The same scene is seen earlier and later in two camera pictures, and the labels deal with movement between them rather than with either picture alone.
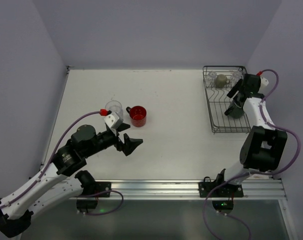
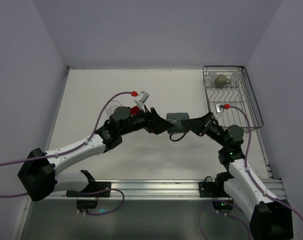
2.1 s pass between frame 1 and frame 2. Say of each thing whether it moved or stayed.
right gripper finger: moved
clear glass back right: stayed
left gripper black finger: moved
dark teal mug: moved
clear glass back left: stayed
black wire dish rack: stayed
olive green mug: stayed
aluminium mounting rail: stayed
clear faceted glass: stayed
